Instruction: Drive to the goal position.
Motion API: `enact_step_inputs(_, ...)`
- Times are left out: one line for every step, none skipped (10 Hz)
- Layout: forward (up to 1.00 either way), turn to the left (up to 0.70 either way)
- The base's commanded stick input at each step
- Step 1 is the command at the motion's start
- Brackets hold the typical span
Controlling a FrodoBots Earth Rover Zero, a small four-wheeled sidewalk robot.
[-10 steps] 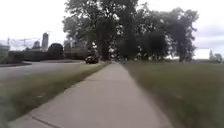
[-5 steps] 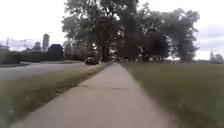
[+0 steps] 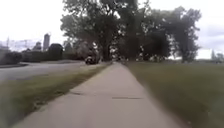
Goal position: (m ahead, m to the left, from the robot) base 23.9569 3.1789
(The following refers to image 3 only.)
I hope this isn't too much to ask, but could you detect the dark vehicle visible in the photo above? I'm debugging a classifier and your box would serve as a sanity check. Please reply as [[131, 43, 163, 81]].
[[84, 54, 101, 66]]

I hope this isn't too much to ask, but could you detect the pale concrete sidewalk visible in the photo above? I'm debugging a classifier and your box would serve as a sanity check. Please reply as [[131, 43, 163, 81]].
[[11, 62, 188, 128]]

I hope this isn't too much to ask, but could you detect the row of large trees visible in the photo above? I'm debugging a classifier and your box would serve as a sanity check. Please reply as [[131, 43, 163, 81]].
[[59, 0, 174, 63]]

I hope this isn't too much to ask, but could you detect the dark row of bushes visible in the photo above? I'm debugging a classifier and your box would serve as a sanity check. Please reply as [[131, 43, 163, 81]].
[[21, 43, 84, 63]]

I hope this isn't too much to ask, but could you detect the tall pale building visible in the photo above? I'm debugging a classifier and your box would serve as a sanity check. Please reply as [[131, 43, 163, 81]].
[[42, 33, 51, 52]]

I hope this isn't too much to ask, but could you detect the wide grass lawn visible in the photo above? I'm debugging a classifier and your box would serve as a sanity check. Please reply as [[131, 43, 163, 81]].
[[124, 60, 224, 128]]

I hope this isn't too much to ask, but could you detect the narrow grass verge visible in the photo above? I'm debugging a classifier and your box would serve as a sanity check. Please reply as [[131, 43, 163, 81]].
[[0, 63, 113, 128]]

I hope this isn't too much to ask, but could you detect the grey asphalt road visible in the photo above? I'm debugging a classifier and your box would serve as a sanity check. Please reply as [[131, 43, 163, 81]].
[[0, 61, 88, 83]]

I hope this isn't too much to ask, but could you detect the single dark tree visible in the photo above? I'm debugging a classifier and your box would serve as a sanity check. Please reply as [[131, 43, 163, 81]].
[[168, 6, 203, 64]]

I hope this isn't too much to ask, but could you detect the low dark bush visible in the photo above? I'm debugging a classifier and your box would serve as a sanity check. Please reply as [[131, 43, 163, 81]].
[[0, 50, 23, 66]]

